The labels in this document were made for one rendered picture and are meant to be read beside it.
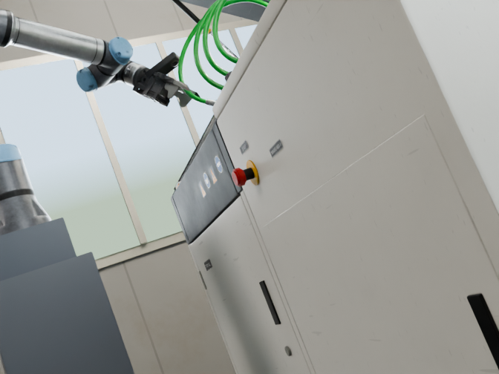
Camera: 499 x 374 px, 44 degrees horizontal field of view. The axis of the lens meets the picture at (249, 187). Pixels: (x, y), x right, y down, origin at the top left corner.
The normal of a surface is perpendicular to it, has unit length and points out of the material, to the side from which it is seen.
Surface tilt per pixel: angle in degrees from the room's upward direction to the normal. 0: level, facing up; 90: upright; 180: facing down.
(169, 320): 90
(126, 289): 90
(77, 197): 90
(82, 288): 90
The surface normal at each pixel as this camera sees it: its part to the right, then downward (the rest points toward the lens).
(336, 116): -0.89, 0.30
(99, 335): 0.36, -0.29
